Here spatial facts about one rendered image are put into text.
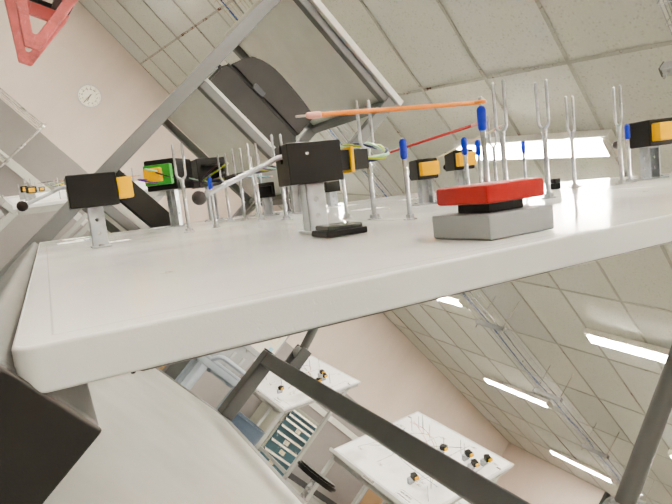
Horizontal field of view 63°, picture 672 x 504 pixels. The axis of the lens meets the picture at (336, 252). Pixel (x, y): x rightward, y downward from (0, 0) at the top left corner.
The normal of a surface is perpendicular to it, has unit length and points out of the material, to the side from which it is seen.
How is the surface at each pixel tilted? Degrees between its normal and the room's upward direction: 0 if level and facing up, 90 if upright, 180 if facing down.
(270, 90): 90
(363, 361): 90
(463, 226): 139
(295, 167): 94
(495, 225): 90
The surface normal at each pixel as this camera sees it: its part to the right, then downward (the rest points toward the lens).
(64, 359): 0.47, 0.05
